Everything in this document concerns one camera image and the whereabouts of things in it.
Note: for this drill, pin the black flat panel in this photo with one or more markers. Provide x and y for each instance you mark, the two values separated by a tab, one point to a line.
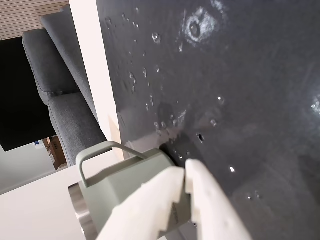
17	95

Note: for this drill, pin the grey fabric sofa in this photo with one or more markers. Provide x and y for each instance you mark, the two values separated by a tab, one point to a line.
57	75

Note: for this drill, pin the brown cardboard box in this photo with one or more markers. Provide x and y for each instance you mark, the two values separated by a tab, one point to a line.
56	152

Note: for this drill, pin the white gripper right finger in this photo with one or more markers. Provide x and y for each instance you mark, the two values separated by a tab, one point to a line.
212	210

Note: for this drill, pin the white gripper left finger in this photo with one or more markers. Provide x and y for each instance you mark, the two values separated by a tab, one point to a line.
145	207

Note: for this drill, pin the dark grey table mat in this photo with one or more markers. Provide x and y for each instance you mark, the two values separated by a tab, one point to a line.
225	75

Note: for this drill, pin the pale green steel-rimmed mug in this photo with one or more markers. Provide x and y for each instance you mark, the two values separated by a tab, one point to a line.
120	180

